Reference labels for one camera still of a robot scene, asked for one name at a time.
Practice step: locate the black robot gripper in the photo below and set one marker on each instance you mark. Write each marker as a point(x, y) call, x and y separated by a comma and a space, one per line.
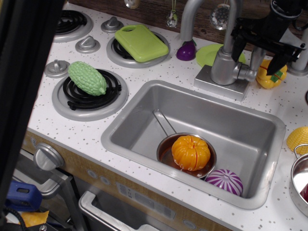
point(273, 35)

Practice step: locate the silver faucet lever handle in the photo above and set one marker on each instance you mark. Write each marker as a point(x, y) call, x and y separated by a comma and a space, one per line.
point(249, 72)

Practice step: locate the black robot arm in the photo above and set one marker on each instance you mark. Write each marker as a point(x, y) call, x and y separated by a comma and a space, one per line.
point(288, 10)

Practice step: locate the yellow toy bell pepper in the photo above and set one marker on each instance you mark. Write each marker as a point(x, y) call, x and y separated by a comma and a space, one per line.
point(270, 81)

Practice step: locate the hanging crystal ball ornament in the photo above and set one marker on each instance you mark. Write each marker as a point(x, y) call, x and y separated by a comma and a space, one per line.
point(219, 16)

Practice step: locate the green toy plate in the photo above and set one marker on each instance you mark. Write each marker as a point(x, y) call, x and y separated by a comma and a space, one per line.
point(207, 54)

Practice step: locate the purple toy eggplant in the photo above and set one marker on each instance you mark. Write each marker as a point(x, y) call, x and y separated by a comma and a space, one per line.
point(187, 51)

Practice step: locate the grey toy sink basin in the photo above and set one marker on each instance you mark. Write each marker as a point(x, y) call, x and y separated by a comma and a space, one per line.
point(218, 147)

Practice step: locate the hanging glass fruit ornament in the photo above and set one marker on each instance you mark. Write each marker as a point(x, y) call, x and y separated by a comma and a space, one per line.
point(172, 16)

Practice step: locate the yellow toy corn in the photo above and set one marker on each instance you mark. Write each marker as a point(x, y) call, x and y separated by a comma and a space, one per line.
point(297, 137)

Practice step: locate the green toy cutting board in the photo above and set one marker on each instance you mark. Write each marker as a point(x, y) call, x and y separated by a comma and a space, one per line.
point(141, 43)

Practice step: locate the orange toy pumpkin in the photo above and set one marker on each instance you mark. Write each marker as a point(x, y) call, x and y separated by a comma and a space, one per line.
point(190, 153)

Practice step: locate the steel pot at right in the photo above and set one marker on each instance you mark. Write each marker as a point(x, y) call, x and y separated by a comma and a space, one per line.
point(298, 186)

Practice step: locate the purple striped toy onion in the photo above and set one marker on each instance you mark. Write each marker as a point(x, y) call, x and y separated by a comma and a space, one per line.
point(226, 180)

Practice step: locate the small steel saucepan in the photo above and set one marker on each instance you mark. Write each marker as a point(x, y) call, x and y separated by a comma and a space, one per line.
point(163, 152)

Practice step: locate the back right stove burner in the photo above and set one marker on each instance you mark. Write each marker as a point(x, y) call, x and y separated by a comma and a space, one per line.
point(118, 55)

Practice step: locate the silver stove knob back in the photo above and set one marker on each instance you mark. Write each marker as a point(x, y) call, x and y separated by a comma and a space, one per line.
point(111, 25)

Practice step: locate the silver stove knob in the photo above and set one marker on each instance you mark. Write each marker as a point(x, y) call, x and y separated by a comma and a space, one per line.
point(87, 45)
point(57, 69)
point(111, 25)

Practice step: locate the front black stove burner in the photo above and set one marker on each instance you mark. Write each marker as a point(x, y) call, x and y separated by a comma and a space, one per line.
point(73, 103)

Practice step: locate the silver stove knob middle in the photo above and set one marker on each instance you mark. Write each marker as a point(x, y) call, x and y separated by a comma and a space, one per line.
point(87, 45)

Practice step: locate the green toy bitter gourd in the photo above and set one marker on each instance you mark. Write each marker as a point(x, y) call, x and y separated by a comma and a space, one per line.
point(87, 78)

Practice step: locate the back left stove burner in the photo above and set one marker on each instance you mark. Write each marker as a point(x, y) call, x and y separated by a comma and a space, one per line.
point(71, 26)

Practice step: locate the silver stove knob left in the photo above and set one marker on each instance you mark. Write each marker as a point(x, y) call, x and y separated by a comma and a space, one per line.
point(57, 69)

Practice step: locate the black foreground pole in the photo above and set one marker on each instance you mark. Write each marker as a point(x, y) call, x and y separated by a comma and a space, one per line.
point(27, 29)

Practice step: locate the silver oven front knob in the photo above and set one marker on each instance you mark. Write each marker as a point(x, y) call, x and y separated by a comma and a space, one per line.
point(47, 158)

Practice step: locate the blue clamp tool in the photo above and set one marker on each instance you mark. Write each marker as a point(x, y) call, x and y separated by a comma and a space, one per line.
point(23, 197)

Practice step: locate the yellow cloth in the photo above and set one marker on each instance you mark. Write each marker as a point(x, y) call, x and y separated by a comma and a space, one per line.
point(34, 218)

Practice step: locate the silver post at right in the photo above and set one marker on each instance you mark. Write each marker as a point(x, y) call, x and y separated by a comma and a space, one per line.
point(300, 66)

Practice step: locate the silver dishwasher door handle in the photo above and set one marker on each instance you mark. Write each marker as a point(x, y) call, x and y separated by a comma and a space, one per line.
point(105, 213)

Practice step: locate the silver oven door handle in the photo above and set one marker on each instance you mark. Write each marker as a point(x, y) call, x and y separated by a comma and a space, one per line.
point(49, 183)

